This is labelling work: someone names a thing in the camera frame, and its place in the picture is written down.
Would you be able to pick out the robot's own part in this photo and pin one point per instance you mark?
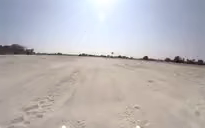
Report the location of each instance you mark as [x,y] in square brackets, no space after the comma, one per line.
[63,126]
[137,126]

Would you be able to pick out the distant row of trees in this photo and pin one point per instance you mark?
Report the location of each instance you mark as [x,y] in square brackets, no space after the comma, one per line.
[176,59]

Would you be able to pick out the distant buildings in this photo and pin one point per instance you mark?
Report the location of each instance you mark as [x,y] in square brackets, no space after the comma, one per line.
[10,49]

